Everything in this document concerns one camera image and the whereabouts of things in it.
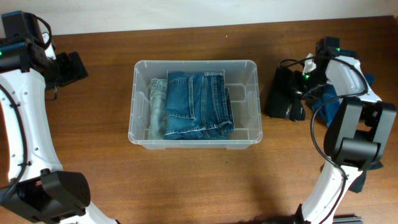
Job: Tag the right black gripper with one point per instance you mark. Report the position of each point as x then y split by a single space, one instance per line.
299 88

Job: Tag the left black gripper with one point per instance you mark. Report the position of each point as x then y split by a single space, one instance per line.
71 73

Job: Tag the black taped shirt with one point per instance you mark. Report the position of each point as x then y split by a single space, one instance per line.
283 101

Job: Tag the blue taped shirt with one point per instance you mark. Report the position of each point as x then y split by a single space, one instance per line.
327 112

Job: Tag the light blue jeans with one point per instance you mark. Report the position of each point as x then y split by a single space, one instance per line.
158 118

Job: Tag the dark blue jeans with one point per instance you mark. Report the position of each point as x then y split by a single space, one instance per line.
198 106

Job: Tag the dark grey taped shirt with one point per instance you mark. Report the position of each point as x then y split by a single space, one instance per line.
358 184

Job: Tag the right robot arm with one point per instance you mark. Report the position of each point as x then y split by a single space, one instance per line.
356 137

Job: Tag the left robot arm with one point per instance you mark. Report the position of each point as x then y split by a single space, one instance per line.
39 189

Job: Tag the clear plastic storage bin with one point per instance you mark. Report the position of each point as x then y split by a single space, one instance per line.
240 78

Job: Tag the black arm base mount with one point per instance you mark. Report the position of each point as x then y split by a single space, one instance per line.
348 220

